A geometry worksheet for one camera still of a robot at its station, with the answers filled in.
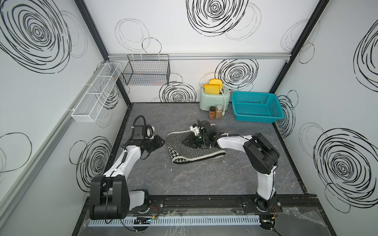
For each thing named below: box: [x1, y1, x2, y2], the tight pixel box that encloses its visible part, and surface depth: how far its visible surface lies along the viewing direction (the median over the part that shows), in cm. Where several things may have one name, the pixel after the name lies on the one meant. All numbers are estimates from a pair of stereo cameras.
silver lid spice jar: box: [214, 104, 223, 120], surface depth 107 cm
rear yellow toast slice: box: [208, 78, 223, 90], surface depth 110 cm
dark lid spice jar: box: [209, 106, 216, 119], surface depth 107 cm
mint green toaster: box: [198, 86, 231, 111], surface depth 108 cm
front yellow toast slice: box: [204, 83, 221, 95], surface depth 106 cm
